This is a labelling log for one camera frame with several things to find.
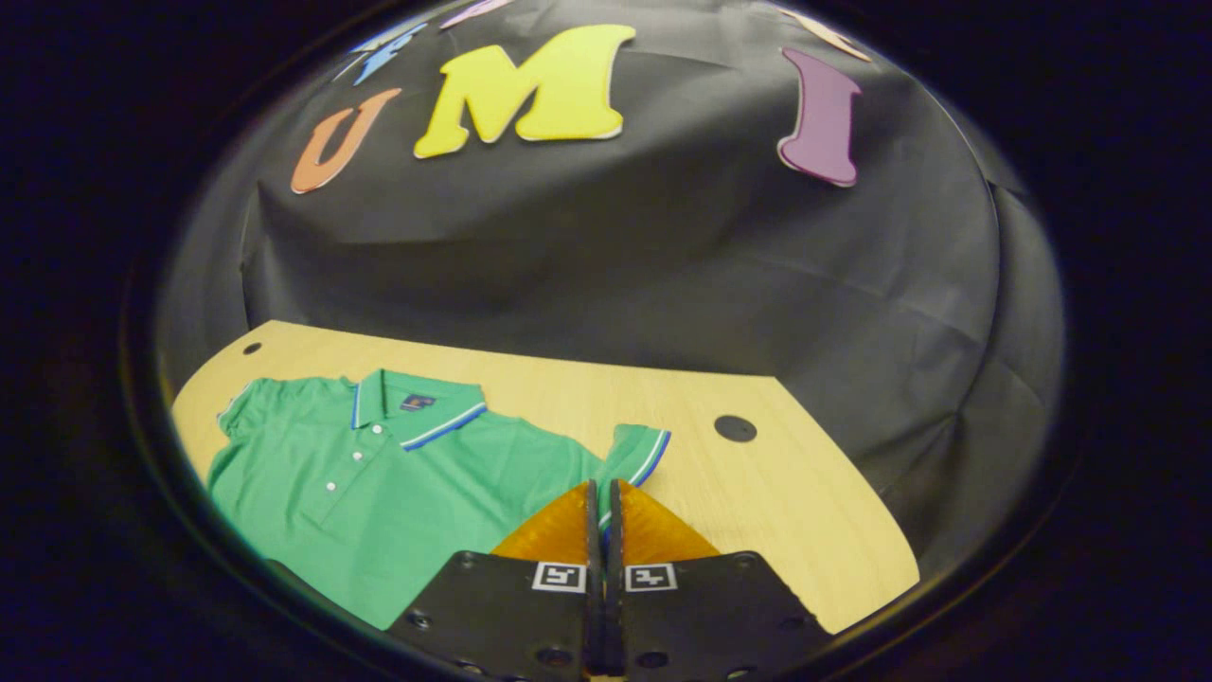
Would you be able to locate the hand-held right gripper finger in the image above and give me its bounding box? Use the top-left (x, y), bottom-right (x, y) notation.
top-left (383, 478), bottom-right (607, 682)
top-left (606, 478), bottom-right (834, 682)

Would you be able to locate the green T-shirt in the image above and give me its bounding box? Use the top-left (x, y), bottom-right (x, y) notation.
top-left (206, 368), bottom-right (673, 632)

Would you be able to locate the black backdrop cloth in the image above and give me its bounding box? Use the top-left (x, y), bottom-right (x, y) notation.
top-left (156, 0), bottom-right (1066, 579)

